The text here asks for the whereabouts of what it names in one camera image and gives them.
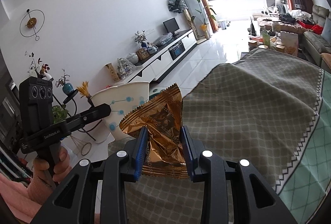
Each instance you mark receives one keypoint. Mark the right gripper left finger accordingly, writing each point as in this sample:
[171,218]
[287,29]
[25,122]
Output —
[73,201]

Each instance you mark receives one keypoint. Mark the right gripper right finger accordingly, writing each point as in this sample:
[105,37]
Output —
[254,200]

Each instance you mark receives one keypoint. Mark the white dotted paper cup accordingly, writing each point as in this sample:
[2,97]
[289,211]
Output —
[122,99]

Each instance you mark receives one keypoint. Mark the gold foil snack bag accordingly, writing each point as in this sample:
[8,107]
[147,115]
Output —
[162,116]

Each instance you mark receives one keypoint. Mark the pink sleeved left forearm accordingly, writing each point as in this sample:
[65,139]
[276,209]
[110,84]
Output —
[25,202]

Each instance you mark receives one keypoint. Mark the patterned tablecloth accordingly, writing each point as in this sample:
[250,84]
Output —
[272,109]

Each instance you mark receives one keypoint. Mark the white TV cabinet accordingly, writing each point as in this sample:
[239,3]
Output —
[158,65]

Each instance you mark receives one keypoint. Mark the small black monitor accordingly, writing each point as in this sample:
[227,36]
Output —
[171,26]

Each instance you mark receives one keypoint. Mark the cluttered coffee table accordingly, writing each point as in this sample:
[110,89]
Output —
[284,37]

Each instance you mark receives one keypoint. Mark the orange curtain left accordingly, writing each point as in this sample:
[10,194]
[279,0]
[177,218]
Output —
[212,22]

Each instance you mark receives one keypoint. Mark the blue cushion far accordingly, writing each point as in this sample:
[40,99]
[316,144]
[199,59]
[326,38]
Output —
[326,33]

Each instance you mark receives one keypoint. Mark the white office chair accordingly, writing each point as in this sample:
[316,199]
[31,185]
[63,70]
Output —
[272,7]

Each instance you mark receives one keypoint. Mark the tall green plant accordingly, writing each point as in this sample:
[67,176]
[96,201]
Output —
[204,20]

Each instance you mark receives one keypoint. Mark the green sectional sofa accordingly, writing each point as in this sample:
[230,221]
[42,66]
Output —
[315,48]

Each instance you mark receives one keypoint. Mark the round wall clock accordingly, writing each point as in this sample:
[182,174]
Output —
[31,23]

